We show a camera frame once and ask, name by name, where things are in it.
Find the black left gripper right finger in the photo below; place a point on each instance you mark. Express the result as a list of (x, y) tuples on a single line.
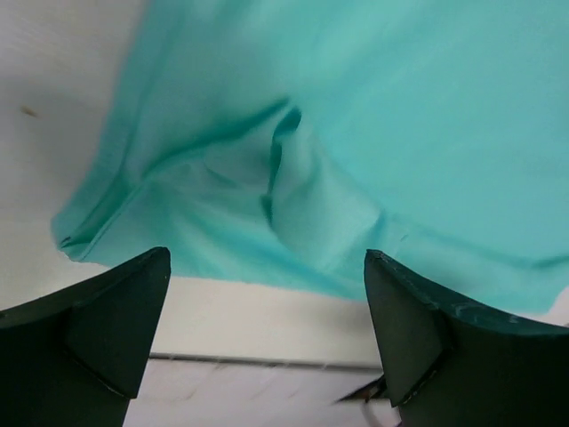
[(449, 360)]

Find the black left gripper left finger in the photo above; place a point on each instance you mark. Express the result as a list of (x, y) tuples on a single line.
[(77, 357)]

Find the green t-shirt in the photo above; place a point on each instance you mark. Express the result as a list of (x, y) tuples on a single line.
[(276, 142)]

